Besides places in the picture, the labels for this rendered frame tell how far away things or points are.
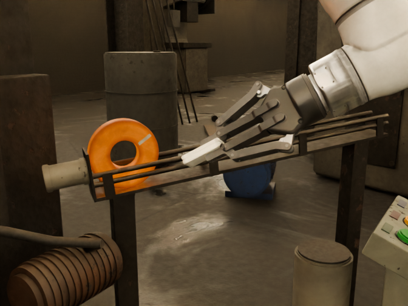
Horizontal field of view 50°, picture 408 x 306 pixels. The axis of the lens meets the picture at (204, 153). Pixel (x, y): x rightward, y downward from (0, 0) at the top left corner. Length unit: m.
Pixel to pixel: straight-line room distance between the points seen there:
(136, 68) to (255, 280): 1.98
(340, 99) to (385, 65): 0.07
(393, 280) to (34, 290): 0.68
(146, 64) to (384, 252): 2.71
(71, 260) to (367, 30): 0.68
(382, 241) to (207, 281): 1.12
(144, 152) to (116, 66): 2.44
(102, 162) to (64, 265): 0.22
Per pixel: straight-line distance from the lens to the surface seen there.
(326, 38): 3.12
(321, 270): 0.93
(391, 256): 0.85
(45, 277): 0.90
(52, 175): 0.96
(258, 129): 0.68
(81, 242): 0.92
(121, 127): 0.96
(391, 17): 0.66
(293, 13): 4.68
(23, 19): 1.16
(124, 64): 3.35
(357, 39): 0.66
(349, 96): 0.66
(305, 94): 0.65
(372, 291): 1.91
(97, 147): 0.96
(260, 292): 1.80
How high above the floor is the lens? 0.94
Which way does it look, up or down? 14 degrees down
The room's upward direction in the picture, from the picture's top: straight up
